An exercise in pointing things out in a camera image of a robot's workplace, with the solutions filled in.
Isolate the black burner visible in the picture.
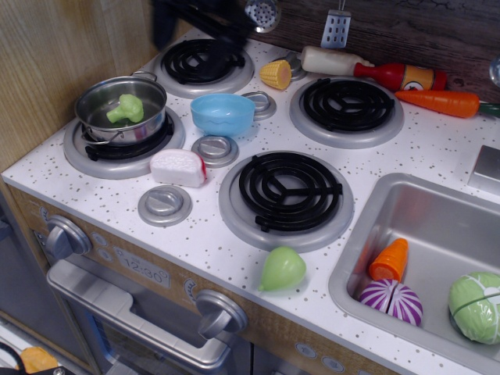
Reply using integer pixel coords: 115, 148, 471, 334
153, 39, 254, 99
63, 108, 185, 180
219, 151, 355, 253
289, 77, 405, 149

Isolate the silver hanging utensil right edge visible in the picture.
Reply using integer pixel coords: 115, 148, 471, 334
489, 55, 500, 87

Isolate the silver stovetop knob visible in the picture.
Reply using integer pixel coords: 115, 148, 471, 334
284, 52, 307, 81
242, 91, 277, 122
191, 135, 239, 168
137, 185, 192, 227

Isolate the silver faucet base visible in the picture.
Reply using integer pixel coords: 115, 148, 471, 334
468, 145, 500, 195

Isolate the light green toy pear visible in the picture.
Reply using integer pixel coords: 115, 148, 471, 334
259, 246, 306, 291

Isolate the light blue plastic bowl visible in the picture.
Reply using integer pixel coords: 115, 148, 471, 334
190, 93, 255, 137

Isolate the silver oven door handle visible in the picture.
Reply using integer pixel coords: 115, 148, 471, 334
47, 260, 230, 374

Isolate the orange toy carrot piece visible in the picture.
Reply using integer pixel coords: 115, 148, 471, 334
368, 238, 409, 282

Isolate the left silver oven knob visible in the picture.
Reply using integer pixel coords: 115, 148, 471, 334
46, 215, 92, 259

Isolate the back left black burner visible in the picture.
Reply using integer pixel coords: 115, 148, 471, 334
153, 39, 254, 99

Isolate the front left black burner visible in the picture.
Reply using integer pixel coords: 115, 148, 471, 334
63, 108, 185, 180

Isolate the yellow toy corn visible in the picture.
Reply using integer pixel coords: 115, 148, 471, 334
259, 59, 292, 90

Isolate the silver stovetop knob front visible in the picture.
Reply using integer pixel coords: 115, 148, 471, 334
137, 185, 192, 227

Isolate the green toy cabbage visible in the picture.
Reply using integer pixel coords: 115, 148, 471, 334
448, 272, 499, 345

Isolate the back right black burner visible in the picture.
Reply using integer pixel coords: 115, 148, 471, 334
289, 77, 405, 149

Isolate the white toy bottle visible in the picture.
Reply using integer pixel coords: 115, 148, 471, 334
301, 46, 374, 76

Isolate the yellow object on floor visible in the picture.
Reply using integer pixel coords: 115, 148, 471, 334
20, 347, 59, 374

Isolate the silver slotted spatula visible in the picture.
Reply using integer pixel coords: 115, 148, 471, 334
320, 1, 352, 49

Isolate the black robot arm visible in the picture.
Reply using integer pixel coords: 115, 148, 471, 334
152, 1, 255, 56

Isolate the small steel pot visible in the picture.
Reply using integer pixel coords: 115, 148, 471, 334
74, 71, 167, 146

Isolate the purple toy onion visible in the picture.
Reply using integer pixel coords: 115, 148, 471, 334
359, 279, 423, 327

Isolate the silver perforated ladle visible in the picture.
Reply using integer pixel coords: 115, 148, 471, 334
245, 0, 281, 34

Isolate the silver stovetop knob far back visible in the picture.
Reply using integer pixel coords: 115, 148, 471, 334
284, 52, 307, 81

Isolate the white red toy cheese wedge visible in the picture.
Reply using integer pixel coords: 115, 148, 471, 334
149, 148, 206, 188

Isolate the silver oven knob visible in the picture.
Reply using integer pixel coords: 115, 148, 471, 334
195, 289, 248, 340
46, 215, 92, 259

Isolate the silver toy sink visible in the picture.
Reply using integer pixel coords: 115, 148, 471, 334
329, 173, 499, 374

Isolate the silver stovetop knob middle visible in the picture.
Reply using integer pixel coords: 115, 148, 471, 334
191, 135, 239, 168

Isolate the right silver oven knob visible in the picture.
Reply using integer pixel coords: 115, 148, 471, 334
195, 289, 248, 340

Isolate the front right black burner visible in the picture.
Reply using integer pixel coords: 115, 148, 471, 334
219, 151, 355, 253

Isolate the green toy broccoli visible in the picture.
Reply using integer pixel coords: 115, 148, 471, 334
106, 94, 144, 123

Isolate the red toy ketchup bottle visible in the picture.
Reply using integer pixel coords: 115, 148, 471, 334
353, 62, 448, 91

